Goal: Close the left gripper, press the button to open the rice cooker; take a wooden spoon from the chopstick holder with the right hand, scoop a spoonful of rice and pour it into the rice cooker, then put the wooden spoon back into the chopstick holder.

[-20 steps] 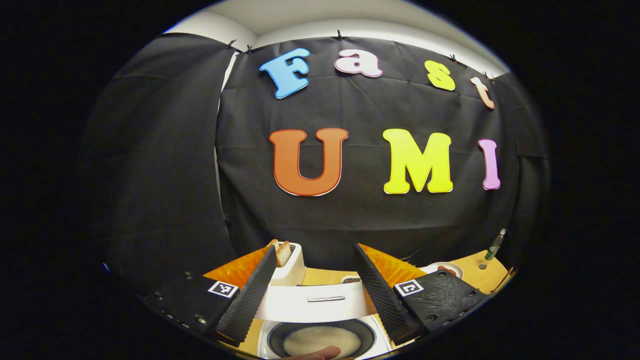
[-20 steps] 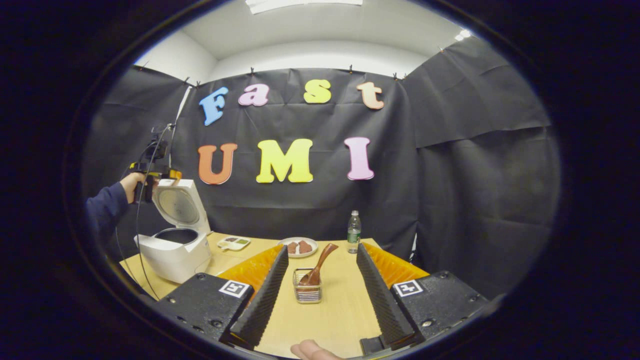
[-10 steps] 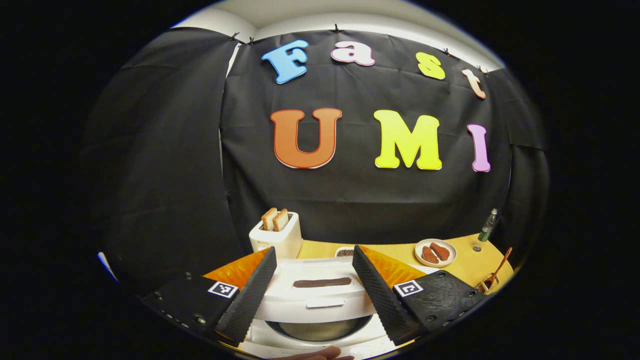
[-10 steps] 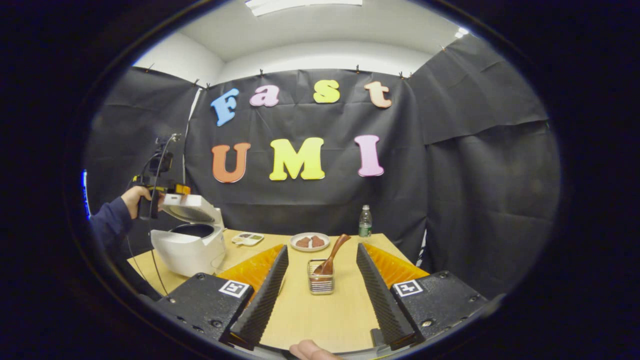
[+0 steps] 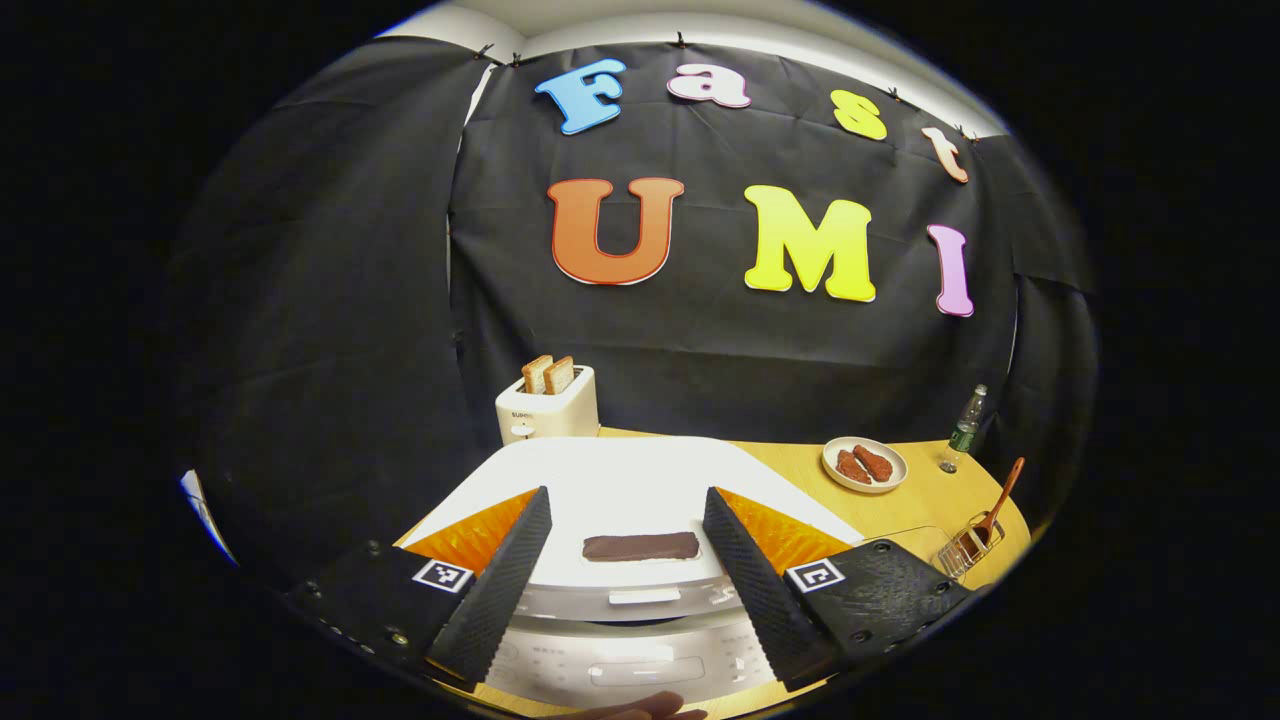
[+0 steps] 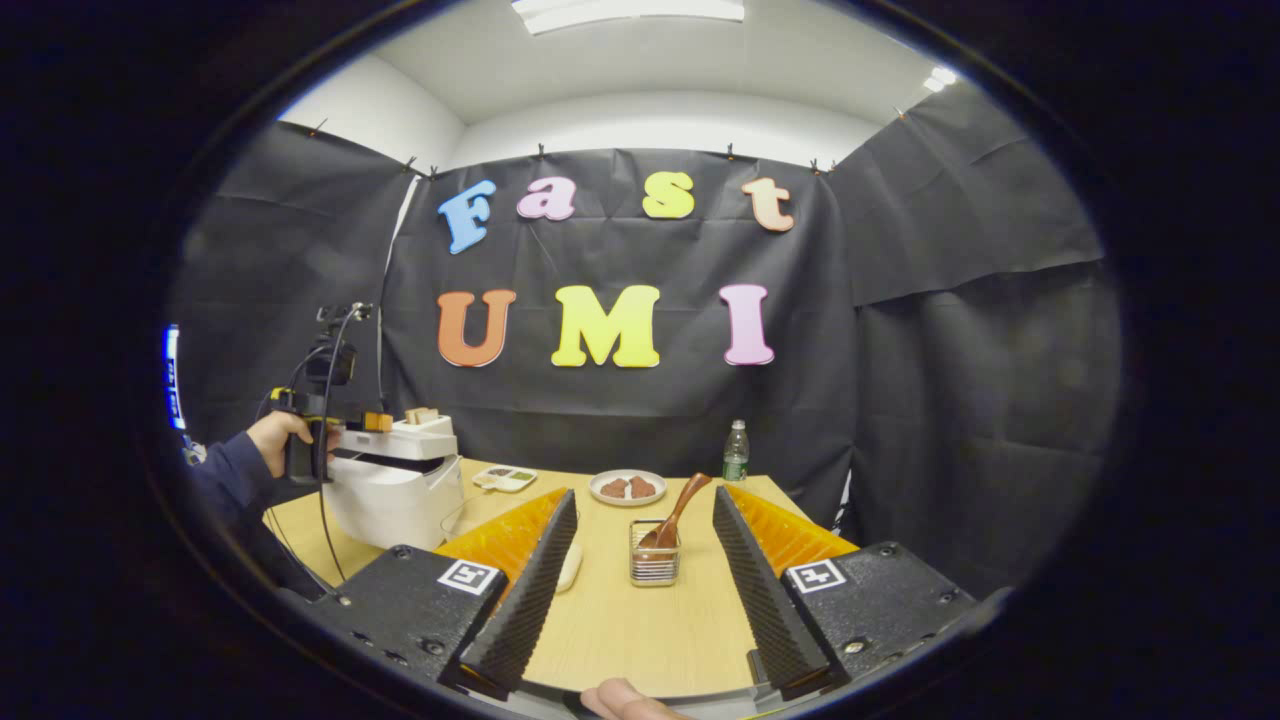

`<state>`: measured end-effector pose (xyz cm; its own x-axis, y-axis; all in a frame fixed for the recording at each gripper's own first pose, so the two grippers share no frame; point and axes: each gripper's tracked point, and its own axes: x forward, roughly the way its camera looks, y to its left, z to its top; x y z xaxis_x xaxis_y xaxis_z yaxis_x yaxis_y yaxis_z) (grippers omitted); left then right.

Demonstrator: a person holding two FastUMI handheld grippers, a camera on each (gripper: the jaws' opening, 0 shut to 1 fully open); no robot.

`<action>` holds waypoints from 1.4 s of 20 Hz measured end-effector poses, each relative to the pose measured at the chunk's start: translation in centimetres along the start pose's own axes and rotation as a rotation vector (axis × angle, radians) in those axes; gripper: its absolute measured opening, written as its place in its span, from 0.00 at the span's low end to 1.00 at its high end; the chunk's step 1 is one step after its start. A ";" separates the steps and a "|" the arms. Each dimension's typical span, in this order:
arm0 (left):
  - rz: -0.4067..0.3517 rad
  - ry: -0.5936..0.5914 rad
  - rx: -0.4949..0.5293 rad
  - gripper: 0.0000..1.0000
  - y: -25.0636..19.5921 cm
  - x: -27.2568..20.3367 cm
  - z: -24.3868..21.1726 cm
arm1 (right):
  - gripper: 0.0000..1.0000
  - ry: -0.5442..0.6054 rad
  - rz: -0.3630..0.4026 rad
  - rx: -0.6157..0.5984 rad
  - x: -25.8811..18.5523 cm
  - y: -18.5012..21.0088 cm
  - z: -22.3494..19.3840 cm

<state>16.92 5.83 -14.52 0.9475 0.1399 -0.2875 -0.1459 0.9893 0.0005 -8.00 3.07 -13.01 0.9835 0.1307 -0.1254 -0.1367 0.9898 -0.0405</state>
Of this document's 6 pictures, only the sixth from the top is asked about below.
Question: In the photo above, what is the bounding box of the clear plastic water bottle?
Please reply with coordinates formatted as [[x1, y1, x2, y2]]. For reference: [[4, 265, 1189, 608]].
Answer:
[[722, 419, 751, 485]]

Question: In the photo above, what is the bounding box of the black backdrop cloth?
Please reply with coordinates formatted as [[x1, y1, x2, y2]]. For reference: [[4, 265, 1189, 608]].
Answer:
[[165, 85, 1121, 601]]

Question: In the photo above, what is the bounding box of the brown wooden spoon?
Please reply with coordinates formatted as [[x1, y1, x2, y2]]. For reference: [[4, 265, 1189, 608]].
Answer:
[[637, 472, 713, 551]]

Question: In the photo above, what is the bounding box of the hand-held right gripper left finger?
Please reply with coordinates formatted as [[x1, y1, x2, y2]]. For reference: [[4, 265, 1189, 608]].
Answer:
[[300, 487, 581, 701]]

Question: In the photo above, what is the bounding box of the white rice cooker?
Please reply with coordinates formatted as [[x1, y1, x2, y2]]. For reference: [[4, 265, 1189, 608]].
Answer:
[[322, 432, 466, 553]]

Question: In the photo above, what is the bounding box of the white printed board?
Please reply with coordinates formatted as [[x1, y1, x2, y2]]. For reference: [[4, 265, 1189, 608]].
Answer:
[[163, 323, 191, 433]]

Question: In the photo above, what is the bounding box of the white round plate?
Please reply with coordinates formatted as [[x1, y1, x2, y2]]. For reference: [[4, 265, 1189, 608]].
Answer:
[[588, 469, 668, 508]]

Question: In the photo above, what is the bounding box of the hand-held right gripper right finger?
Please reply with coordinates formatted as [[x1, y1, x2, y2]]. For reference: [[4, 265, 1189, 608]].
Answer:
[[712, 484, 986, 701]]

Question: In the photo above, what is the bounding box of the white compartment condiment dish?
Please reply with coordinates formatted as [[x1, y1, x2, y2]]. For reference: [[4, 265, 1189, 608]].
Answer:
[[472, 464, 539, 494]]

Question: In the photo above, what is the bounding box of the white toaster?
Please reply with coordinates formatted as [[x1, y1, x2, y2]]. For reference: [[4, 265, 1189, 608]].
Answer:
[[388, 408, 459, 441]]

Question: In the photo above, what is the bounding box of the long ceiling light panel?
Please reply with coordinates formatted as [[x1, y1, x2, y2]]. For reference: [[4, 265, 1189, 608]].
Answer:
[[512, 0, 746, 36]]

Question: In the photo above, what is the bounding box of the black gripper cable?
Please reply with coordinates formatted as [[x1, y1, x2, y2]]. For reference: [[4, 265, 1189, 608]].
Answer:
[[255, 305, 366, 586]]

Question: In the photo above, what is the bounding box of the metal wire chopstick holder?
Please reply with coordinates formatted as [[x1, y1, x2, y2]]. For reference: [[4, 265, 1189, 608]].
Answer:
[[629, 518, 682, 587]]

